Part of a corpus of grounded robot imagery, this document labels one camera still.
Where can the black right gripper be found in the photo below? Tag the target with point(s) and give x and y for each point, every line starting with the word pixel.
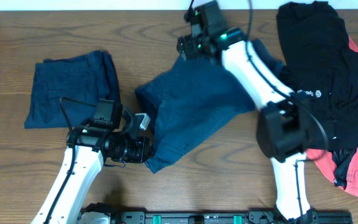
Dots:
pixel 185 48

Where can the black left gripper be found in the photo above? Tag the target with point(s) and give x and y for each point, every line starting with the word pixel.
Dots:
pixel 144 144

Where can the dark blue shorts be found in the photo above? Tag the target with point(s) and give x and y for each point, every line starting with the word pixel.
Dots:
pixel 187 104
pixel 84 80

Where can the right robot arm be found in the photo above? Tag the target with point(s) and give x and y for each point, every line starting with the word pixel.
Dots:
pixel 282 127

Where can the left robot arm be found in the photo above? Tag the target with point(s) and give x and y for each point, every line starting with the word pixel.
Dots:
pixel 111 134

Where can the folded dark blue shorts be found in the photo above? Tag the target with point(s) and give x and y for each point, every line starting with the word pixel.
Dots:
pixel 84 80

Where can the black printed t-shirt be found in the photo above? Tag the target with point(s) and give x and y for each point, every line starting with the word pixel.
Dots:
pixel 320 64

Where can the black shiny garment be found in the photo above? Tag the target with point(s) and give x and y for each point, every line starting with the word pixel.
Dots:
pixel 343 168

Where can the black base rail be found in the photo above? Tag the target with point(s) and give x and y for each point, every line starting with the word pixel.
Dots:
pixel 216 217

